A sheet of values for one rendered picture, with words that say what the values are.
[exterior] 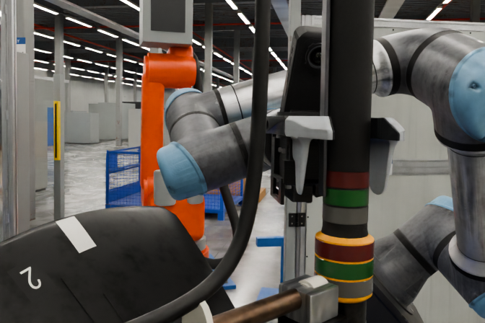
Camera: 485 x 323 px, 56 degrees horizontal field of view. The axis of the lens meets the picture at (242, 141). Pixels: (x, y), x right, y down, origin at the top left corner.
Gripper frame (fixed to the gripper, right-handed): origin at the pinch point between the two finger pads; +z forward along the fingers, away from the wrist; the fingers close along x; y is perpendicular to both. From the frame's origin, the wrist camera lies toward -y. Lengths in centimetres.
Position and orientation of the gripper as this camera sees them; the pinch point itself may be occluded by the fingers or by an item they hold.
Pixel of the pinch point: (359, 124)
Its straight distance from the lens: 31.9
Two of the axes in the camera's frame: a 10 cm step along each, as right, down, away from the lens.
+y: -0.2, 10.0, 0.5
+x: -9.9, -0.2, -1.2
